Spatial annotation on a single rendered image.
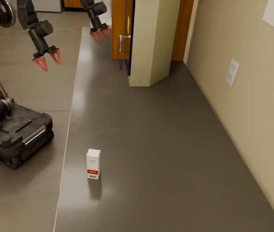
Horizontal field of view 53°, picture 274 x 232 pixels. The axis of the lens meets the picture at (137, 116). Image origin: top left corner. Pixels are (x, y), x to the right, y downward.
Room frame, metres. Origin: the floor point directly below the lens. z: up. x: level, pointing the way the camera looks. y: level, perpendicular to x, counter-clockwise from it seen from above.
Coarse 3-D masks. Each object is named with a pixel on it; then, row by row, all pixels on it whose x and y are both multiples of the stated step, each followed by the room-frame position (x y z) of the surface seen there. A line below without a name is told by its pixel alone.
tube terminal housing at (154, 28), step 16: (144, 0) 1.35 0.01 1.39; (160, 0) 1.38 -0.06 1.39; (176, 0) 1.49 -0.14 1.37; (144, 16) 1.36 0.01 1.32; (160, 16) 1.39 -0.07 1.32; (176, 16) 1.51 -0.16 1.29; (144, 32) 1.36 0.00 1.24; (160, 32) 1.40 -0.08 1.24; (144, 48) 1.36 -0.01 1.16; (160, 48) 1.42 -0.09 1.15; (144, 64) 1.36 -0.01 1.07; (160, 64) 1.44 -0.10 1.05; (144, 80) 1.36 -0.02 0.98
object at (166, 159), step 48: (96, 48) 1.85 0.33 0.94; (96, 96) 1.21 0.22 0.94; (144, 96) 1.26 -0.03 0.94; (192, 96) 1.30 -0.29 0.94; (96, 144) 0.84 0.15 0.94; (144, 144) 0.87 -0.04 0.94; (192, 144) 0.90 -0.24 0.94; (96, 192) 0.60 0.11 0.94; (144, 192) 0.62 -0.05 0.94; (192, 192) 0.64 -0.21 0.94; (240, 192) 0.66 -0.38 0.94
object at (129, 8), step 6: (132, 0) 1.36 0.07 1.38; (132, 6) 1.35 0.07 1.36; (126, 12) 1.62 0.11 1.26; (132, 12) 1.35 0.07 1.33; (126, 18) 1.60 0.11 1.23; (132, 18) 1.35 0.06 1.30; (126, 24) 1.58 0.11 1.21; (132, 24) 1.35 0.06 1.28; (126, 30) 1.56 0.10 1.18; (126, 42) 1.53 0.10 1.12; (126, 48) 1.51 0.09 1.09; (126, 54) 1.49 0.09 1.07; (126, 60) 1.47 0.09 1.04; (126, 66) 1.45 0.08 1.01
